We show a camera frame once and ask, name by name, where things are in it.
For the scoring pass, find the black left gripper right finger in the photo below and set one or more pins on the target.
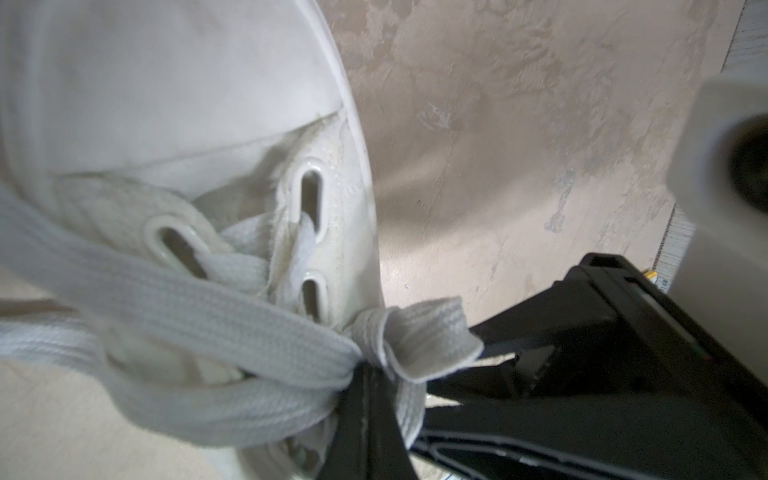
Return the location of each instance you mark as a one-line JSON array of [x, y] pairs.
[[387, 457]]

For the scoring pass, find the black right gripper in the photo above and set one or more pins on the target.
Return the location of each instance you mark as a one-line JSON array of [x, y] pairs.
[[568, 334]]

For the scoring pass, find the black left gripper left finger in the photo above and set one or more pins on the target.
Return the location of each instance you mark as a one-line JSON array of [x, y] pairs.
[[347, 456]]

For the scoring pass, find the white canvas sneaker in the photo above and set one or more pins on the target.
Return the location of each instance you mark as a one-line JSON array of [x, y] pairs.
[[218, 102]]

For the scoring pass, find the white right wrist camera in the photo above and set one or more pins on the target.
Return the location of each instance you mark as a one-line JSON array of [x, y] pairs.
[[718, 176]]

